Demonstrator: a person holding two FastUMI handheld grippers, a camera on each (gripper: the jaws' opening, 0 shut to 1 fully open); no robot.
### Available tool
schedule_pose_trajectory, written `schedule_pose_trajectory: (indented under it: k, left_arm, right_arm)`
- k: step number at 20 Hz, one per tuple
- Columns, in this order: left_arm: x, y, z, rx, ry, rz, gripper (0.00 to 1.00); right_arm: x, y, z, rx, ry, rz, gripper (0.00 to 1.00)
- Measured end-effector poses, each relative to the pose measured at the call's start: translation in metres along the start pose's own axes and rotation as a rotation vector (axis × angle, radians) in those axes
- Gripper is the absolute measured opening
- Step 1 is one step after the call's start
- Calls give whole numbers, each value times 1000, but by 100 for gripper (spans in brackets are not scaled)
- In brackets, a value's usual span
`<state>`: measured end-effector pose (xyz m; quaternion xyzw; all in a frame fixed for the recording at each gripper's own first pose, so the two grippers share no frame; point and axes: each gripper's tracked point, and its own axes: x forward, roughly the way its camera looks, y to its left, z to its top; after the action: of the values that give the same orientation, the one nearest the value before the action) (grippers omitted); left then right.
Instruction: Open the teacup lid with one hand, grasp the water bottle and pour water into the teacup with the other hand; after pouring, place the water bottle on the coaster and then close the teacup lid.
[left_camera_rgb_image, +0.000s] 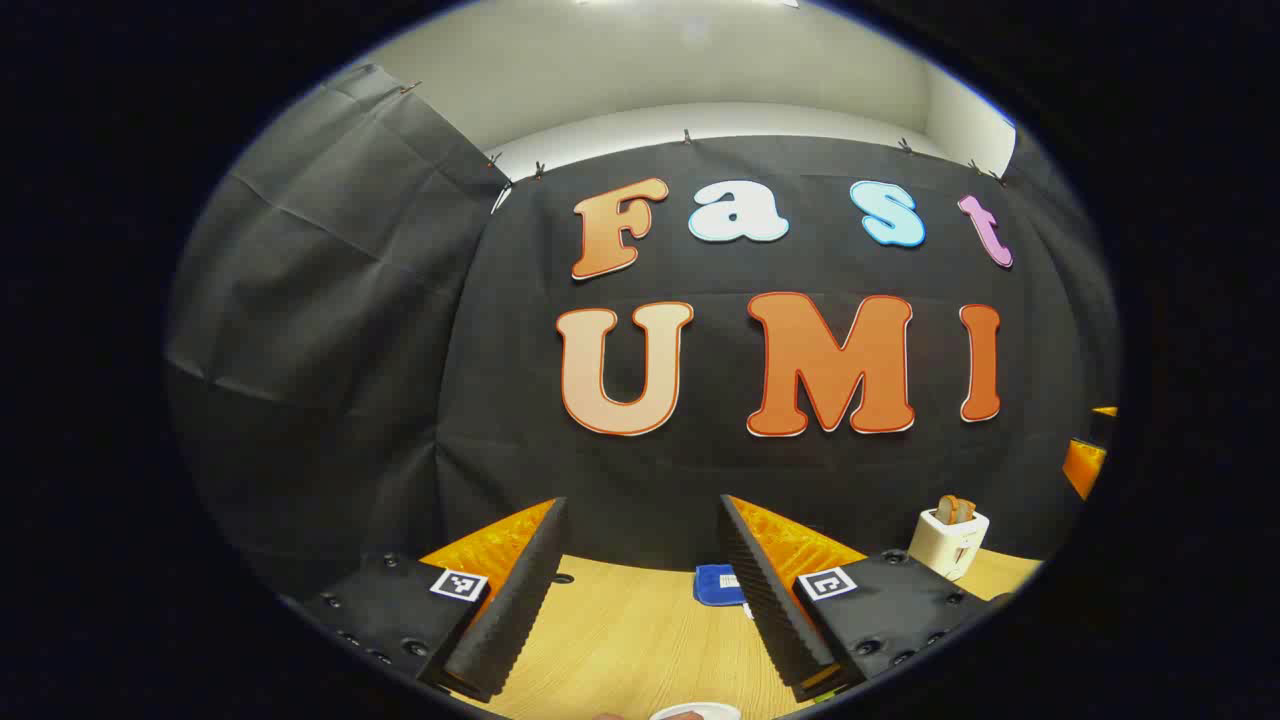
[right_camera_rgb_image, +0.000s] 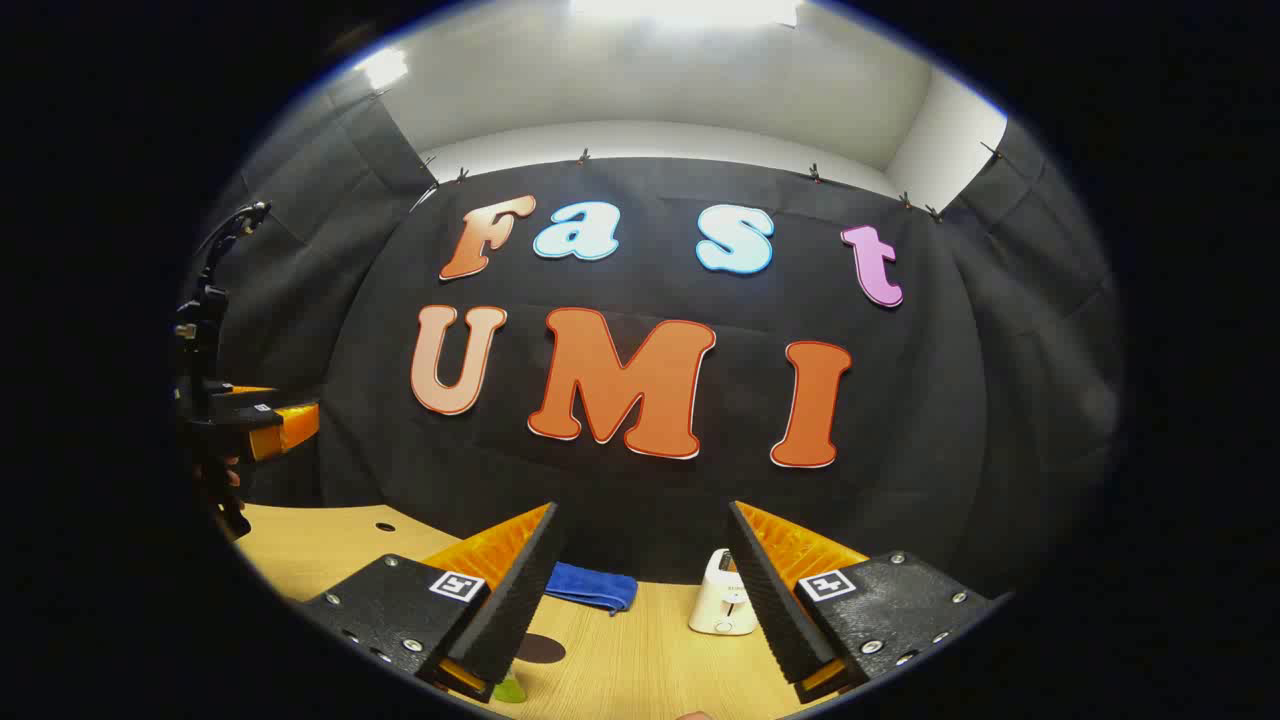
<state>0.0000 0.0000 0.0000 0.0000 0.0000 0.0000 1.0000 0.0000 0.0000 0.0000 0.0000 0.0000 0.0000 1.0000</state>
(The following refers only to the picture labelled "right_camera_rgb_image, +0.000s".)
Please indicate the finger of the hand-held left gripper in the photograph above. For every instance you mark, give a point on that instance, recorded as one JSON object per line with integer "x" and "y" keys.
{"x": 250, "y": 390}
{"x": 285, "y": 428}

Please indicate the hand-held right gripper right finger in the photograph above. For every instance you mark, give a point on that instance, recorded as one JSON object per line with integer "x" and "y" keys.
{"x": 775, "y": 610}

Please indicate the dark round coaster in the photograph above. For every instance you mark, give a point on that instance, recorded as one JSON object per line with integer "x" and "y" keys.
{"x": 545, "y": 649}

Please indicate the small ceiling light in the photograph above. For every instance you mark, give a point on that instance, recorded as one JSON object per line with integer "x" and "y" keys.
{"x": 385, "y": 68}

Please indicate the white toaster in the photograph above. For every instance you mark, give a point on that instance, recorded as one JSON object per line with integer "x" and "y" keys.
{"x": 715, "y": 605}

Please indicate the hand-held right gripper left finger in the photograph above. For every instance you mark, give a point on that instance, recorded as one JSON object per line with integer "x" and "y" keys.
{"x": 510, "y": 610}

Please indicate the water bottle with green label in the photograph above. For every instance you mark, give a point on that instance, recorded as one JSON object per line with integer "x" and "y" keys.
{"x": 510, "y": 690}

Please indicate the blue towel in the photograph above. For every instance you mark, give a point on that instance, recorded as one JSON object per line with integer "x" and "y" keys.
{"x": 590, "y": 588}

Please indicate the large ceiling light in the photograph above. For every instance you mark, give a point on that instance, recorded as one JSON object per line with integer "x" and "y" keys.
{"x": 690, "y": 8}

